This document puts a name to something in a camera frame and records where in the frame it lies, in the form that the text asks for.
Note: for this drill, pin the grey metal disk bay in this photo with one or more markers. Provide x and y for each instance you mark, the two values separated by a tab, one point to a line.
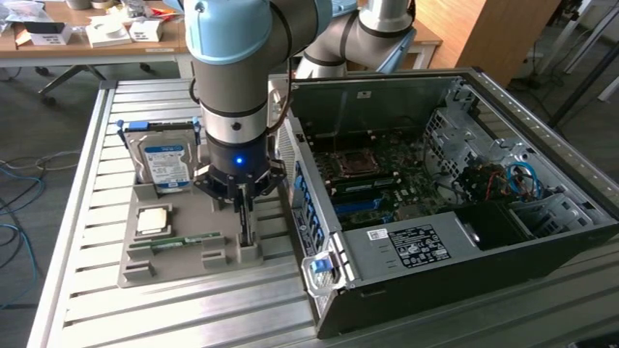
556	214

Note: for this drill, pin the white box with tape roll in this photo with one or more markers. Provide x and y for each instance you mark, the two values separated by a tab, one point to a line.
107	32

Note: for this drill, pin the grey metal table legs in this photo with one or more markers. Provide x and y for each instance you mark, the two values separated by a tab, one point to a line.
595	32

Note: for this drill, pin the grey rolling stand leg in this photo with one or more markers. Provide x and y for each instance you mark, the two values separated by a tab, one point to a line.
67	78

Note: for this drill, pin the wooden desk white frame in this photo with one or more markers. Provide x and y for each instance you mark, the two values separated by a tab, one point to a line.
72	50

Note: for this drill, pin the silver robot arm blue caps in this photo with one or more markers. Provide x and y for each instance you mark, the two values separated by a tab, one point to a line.
232	90

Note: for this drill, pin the white box black lid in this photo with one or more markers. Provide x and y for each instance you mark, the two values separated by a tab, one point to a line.
48	34

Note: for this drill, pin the open black PC case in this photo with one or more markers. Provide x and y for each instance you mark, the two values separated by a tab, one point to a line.
435	290

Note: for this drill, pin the CPU chip silver lid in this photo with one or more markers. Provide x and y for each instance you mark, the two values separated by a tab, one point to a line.
154	221

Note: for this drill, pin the grey parts rack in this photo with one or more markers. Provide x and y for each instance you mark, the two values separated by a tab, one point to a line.
194	224

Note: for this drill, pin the blue expansion slot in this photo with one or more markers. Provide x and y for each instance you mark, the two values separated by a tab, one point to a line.
358	207

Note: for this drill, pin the green motherboard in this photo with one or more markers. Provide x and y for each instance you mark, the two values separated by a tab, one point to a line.
415	181

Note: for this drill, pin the hard disk blue caddy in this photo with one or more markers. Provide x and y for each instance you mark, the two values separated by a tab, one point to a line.
164	166

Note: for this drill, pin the installed green RAM stick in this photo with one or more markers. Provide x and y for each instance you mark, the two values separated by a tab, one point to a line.
363	185

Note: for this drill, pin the blue case latch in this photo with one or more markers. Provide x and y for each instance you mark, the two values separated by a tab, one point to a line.
319	265

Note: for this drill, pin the CPU socket metal frame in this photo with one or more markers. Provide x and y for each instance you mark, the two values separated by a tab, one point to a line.
359	163

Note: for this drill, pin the grey power supply unit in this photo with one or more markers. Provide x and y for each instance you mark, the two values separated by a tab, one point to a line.
367	253

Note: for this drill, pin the small white labelled box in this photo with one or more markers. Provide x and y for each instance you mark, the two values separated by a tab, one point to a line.
144	32

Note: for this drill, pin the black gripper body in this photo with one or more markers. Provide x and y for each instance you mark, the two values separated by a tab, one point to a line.
236	159

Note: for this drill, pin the wooden cabinet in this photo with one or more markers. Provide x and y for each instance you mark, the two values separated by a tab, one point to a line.
492	36

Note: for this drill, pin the graphics card black cooler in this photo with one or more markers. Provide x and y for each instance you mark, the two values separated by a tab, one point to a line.
247	228

